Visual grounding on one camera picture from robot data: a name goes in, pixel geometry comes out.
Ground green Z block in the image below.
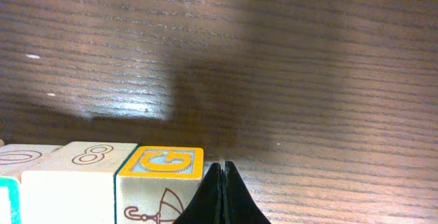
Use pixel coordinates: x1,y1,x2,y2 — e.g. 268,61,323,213
1,144,62,224

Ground white block blue side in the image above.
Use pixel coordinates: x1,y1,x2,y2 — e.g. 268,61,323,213
115,146,204,224

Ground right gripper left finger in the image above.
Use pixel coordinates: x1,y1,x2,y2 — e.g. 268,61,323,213
174,162,222,224

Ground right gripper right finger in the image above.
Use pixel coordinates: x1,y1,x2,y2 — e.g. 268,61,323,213
222,161,270,224

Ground white block red side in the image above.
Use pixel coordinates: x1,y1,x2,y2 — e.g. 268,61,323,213
21,142,138,224

